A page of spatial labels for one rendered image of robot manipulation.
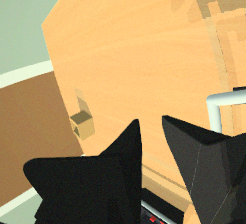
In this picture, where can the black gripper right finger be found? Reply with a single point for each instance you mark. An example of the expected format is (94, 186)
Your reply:
(212, 165)

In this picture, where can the black plastic tray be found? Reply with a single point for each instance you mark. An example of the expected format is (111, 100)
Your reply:
(167, 209)

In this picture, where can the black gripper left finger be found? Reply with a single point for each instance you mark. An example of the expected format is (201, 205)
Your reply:
(115, 173)

